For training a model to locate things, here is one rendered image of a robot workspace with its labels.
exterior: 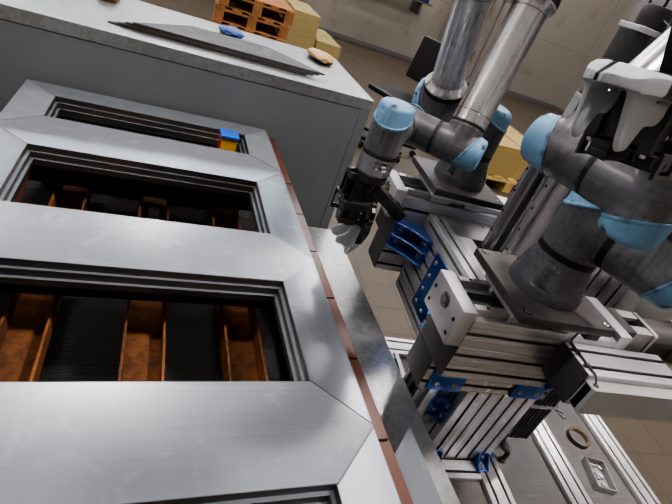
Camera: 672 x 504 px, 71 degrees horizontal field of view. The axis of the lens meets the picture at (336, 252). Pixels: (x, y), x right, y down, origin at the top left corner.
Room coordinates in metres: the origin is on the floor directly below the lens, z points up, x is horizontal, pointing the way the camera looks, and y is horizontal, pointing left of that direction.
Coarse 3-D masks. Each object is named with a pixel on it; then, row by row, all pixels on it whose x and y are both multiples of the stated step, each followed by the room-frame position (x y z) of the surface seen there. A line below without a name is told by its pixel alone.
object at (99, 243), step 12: (84, 216) 0.76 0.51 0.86; (96, 216) 0.78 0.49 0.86; (108, 216) 0.79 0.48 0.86; (120, 216) 0.81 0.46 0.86; (84, 228) 0.73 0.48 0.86; (96, 228) 0.74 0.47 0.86; (108, 228) 0.76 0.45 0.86; (120, 228) 0.77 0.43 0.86; (84, 240) 0.69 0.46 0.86; (96, 240) 0.71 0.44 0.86; (108, 240) 0.72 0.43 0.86; (120, 240) 0.73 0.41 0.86; (84, 252) 0.66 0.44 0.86; (96, 252) 0.67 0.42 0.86; (108, 252) 0.69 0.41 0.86; (120, 252) 0.70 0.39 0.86; (84, 264) 0.63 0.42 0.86; (96, 264) 0.64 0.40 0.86; (108, 264) 0.66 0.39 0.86
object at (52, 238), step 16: (48, 208) 0.75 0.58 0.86; (64, 208) 0.76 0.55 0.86; (32, 224) 0.68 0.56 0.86; (48, 224) 0.70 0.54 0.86; (64, 224) 0.72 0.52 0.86; (80, 224) 0.73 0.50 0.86; (32, 240) 0.64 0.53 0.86; (48, 240) 0.66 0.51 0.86; (64, 240) 0.67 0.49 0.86; (32, 256) 0.60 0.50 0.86; (48, 256) 0.62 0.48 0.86; (64, 256) 0.63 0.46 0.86
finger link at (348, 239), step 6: (354, 228) 0.93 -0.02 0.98; (360, 228) 0.93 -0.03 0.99; (342, 234) 0.92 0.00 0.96; (348, 234) 0.92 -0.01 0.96; (354, 234) 0.93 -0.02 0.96; (336, 240) 0.91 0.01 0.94; (342, 240) 0.92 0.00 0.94; (348, 240) 0.93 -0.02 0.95; (354, 240) 0.93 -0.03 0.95; (348, 246) 0.93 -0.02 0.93; (354, 246) 0.93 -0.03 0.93; (348, 252) 0.94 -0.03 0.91
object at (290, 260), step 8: (280, 240) 0.95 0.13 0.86; (280, 248) 0.92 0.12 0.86; (288, 248) 0.93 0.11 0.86; (280, 256) 0.89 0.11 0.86; (288, 256) 0.90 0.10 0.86; (296, 256) 0.91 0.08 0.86; (280, 264) 0.86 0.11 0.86; (288, 264) 0.87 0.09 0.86; (296, 264) 0.88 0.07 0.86; (288, 272) 0.84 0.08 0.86; (296, 272) 0.85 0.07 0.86
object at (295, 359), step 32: (160, 128) 1.37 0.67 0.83; (192, 128) 1.42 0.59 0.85; (32, 160) 0.93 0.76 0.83; (64, 160) 0.98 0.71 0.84; (96, 160) 1.01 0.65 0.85; (0, 192) 0.75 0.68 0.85; (224, 192) 1.15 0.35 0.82; (256, 192) 1.17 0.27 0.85; (256, 224) 1.04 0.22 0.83; (96, 288) 0.63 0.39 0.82; (128, 288) 0.66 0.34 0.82; (160, 288) 0.68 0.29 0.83; (192, 288) 0.71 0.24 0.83; (224, 288) 0.74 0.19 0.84; (256, 288) 0.77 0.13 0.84; (288, 320) 0.71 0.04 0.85; (288, 352) 0.65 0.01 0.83
